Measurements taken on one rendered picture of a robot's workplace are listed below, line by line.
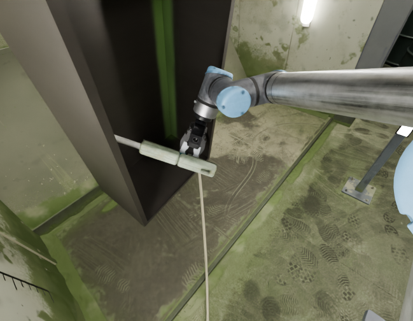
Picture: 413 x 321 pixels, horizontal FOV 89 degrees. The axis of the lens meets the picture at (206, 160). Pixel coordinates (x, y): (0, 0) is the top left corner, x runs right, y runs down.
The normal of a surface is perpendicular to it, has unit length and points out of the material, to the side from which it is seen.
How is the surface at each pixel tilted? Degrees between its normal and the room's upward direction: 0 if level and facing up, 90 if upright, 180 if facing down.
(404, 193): 83
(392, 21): 90
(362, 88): 66
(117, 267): 0
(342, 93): 79
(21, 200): 57
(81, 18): 102
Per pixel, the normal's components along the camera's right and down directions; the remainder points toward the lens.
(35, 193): 0.58, 0.00
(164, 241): -0.07, -0.69
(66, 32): 0.81, 0.51
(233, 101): 0.24, 0.62
